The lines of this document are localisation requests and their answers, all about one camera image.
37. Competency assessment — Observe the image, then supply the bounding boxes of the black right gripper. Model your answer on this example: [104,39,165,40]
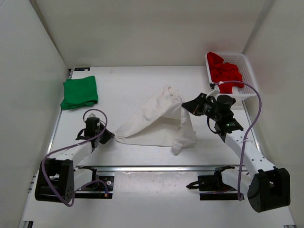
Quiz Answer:
[182,94,221,122]

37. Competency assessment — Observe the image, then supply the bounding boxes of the white t-shirt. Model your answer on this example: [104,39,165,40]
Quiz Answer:
[114,86,196,155]

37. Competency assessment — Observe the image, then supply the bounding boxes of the green t-shirt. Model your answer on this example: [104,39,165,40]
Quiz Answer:
[60,76,98,110]

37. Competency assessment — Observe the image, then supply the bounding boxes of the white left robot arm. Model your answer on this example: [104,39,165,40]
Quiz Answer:
[35,117,114,207]

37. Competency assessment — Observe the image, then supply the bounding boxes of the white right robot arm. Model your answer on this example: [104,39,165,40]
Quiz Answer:
[181,93,291,213]

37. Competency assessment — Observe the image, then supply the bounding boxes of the red t-shirt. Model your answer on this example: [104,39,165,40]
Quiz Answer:
[207,52,244,94]

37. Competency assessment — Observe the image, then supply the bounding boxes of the white plastic laundry basket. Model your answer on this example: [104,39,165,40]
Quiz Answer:
[205,52,257,101]

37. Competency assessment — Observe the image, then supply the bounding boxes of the dark table label sticker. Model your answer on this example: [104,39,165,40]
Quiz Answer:
[74,67,90,71]

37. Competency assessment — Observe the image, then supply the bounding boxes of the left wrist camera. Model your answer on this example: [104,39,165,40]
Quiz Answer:
[83,113,100,123]

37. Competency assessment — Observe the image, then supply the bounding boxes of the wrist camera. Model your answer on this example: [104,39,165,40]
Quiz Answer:
[83,113,100,123]
[206,81,224,98]

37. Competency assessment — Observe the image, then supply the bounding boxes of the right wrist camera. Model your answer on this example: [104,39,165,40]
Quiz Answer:
[206,81,224,98]

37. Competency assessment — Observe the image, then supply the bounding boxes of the aluminium rail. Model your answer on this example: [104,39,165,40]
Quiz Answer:
[84,165,225,172]

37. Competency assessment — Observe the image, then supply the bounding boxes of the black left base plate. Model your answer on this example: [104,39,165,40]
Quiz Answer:
[75,172,114,200]

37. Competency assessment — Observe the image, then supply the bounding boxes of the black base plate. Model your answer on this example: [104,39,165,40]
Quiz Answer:
[75,172,114,200]
[186,174,238,201]

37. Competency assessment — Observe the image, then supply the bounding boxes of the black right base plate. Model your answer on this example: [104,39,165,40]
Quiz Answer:
[186,174,238,201]

